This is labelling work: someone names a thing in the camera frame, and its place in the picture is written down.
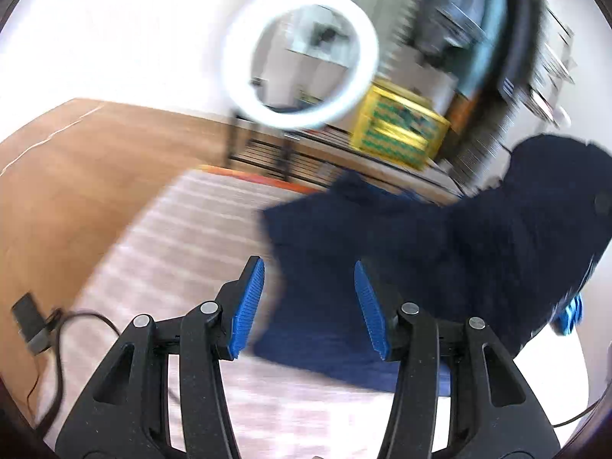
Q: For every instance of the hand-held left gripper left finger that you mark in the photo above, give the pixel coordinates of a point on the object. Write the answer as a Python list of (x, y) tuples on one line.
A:
[(248, 306)]

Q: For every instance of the teal knit sweater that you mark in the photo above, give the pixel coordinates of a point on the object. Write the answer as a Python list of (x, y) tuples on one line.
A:
[(487, 48)]

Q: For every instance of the black coat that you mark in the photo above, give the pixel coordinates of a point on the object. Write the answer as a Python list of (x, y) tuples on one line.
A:
[(521, 43)]

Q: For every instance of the grey plaid coat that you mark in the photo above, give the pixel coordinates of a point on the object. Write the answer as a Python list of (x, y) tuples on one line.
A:
[(483, 153)]

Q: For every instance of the orange garment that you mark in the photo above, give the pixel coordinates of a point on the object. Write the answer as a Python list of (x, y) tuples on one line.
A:
[(461, 114)]

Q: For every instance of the black metal clothes rack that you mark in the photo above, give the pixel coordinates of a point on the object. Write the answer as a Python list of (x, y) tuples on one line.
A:
[(267, 153)]

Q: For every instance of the black tripod phone holder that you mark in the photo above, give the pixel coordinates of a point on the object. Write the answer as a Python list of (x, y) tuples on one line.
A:
[(325, 33)]

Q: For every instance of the navy puffer jacket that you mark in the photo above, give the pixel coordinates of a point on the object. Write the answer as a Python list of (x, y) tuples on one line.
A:
[(430, 258)]

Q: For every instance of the yellow and green box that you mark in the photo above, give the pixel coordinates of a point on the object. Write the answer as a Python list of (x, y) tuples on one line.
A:
[(397, 129)]

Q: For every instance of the denim jacket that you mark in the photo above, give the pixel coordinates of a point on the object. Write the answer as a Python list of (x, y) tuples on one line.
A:
[(449, 14)]

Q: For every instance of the green striped white cloth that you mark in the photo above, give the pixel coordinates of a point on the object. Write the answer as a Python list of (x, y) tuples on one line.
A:
[(406, 5)]

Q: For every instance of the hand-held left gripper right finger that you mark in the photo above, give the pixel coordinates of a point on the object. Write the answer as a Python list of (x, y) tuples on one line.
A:
[(370, 311)]

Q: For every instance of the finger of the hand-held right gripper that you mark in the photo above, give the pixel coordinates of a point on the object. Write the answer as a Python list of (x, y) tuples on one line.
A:
[(569, 318)]

